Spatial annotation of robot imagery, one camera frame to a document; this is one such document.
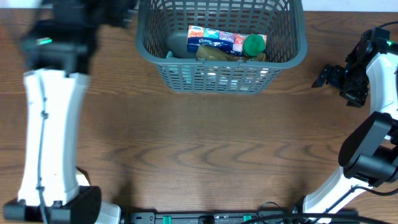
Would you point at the colourful tissue pack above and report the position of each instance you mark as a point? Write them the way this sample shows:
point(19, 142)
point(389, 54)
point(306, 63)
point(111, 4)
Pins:
point(230, 43)

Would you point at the teal snack packet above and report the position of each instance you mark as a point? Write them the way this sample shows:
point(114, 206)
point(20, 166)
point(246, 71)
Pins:
point(185, 70)

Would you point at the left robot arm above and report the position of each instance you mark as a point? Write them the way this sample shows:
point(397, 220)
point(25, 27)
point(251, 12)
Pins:
point(58, 53)

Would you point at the gold foil snack bag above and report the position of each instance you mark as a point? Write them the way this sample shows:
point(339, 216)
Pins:
point(212, 53)

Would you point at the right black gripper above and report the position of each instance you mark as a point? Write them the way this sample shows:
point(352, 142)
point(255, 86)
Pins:
point(337, 78)

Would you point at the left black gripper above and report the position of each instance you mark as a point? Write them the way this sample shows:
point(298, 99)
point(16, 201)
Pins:
point(115, 12)

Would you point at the white tan pouch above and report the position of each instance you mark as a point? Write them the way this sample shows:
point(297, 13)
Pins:
point(82, 179)

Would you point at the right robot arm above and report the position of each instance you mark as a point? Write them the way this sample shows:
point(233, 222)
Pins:
point(368, 156)

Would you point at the grey plastic basket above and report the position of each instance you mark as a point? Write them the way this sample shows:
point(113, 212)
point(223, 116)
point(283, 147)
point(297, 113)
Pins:
point(163, 26)

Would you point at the green lid jar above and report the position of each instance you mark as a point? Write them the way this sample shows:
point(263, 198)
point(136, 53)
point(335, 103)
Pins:
point(254, 44)

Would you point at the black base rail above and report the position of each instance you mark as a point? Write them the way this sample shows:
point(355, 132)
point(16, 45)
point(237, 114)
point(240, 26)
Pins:
point(224, 217)

